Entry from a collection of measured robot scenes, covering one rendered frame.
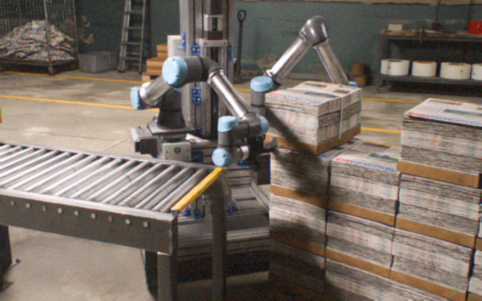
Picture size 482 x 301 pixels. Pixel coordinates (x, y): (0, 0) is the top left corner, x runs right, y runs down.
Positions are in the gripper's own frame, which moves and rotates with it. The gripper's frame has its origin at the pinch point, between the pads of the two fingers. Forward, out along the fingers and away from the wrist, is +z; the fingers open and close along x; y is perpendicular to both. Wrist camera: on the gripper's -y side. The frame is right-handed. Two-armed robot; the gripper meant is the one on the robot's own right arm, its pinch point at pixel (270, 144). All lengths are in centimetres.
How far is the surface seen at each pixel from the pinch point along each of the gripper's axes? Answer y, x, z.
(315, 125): 11.5, -19.8, 3.9
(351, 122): 7.4, -22.2, 33.3
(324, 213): -27.0, -26.1, 5.0
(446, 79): -60, 102, 590
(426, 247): -29, -69, 7
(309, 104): 19.7, -16.8, 3.5
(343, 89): 22.0, -16.6, 33.5
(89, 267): -86, 100, -28
